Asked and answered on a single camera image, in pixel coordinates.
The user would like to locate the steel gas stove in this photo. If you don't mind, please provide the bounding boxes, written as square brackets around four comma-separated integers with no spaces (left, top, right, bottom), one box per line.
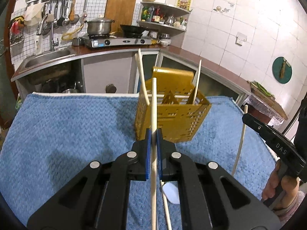
[83,34,154,49]

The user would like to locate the metal faucet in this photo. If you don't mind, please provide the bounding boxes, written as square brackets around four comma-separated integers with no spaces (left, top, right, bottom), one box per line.
[36,14,59,52]

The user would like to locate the kitchen counter with cabinets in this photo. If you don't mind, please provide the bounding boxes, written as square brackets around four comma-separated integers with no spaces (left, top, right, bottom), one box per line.
[11,44,252,102]

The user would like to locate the wooden chopstick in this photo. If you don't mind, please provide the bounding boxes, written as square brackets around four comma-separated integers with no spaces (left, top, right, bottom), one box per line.
[150,77,159,230]
[135,53,150,106]
[160,181,172,230]
[138,48,147,89]
[231,105,248,176]
[193,59,202,105]

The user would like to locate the rectangular wooden cutting board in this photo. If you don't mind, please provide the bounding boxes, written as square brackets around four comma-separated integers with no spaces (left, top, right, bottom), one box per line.
[105,0,137,27]

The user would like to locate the white spoon with blue handle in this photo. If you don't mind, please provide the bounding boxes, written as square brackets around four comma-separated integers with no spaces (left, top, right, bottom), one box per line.
[163,182,180,205]

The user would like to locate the round green cutting board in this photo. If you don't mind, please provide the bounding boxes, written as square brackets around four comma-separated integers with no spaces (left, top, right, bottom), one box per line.
[272,56,292,84]

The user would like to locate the wall hooks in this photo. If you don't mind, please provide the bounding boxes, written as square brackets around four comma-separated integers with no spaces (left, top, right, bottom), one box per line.
[214,5,231,14]

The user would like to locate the yellow wall poster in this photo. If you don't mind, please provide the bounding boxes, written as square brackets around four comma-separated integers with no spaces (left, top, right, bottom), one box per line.
[177,0,193,9]

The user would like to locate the metal corner shelf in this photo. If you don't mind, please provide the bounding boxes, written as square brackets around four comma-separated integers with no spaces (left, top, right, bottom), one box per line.
[137,1,191,46]

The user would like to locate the wire wall basket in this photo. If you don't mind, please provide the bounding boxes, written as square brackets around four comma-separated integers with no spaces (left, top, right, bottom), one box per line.
[10,16,26,46]

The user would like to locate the row of hanging kitchen utensils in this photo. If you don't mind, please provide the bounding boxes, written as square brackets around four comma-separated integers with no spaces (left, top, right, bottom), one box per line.
[36,0,81,37]

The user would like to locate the grey wall pipe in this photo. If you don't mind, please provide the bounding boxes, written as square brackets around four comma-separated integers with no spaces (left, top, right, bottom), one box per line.
[83,0,93,25]

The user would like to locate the steel cooking pot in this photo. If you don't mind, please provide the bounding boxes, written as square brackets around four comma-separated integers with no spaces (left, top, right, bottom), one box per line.
[86,17,115,36]

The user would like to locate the black wok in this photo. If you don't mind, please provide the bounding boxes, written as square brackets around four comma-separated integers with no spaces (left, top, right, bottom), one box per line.
[120,24,147,35]

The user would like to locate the blue knitted blanket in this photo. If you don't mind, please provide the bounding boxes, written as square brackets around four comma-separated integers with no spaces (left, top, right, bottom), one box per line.
[0,92,279,230]

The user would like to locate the green vegetables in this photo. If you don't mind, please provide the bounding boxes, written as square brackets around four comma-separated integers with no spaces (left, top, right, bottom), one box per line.
[251,81,276,99]

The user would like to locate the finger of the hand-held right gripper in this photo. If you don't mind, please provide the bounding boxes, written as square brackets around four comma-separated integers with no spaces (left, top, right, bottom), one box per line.
[241,113,277,141]

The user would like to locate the hanging beige cloth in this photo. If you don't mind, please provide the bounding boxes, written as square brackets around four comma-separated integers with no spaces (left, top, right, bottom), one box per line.
[24,3,45,27]

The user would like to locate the wooden table with plastic cover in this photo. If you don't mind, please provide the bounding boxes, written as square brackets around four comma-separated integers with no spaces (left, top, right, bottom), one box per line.
[246,81,288,130]

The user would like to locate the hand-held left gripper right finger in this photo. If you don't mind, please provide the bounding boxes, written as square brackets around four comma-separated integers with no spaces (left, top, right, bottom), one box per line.
[156,128,281,230]

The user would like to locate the yellow hose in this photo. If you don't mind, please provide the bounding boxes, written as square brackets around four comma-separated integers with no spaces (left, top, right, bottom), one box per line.
[62,24,84,41]

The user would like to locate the person's right hand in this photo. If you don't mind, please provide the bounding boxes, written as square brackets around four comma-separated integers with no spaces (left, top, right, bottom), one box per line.
[261,159,300,211]

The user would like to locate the steel sink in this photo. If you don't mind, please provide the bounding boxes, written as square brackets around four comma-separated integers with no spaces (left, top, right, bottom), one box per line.
[24,48,74,69]

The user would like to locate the yellow perforated utensil holder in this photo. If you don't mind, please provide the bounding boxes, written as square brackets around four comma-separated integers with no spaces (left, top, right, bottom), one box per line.
[134,66,212,144]

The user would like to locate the white wall socket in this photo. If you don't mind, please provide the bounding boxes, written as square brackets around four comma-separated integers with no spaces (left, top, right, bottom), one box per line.
[236,32,247,46]

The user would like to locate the person's right forearm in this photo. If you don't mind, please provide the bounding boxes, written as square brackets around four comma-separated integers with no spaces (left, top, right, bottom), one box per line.
[273,190,303,221]

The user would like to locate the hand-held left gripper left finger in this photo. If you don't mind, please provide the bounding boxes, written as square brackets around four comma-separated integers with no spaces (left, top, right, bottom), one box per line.
[27,128,152,230]

